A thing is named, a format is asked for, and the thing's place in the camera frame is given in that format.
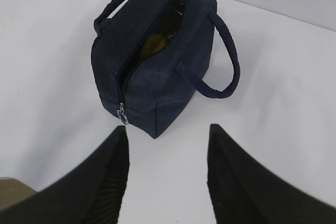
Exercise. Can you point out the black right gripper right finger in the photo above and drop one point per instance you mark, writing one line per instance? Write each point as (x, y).
(242, 190)

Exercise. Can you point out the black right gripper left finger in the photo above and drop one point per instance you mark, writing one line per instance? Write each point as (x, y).
(91, 193)

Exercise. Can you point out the dark navy fabric lunch bag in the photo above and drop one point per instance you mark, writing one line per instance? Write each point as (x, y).
(150, 94)

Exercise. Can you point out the yellow toy fruit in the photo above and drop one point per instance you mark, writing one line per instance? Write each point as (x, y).
(153, 44)

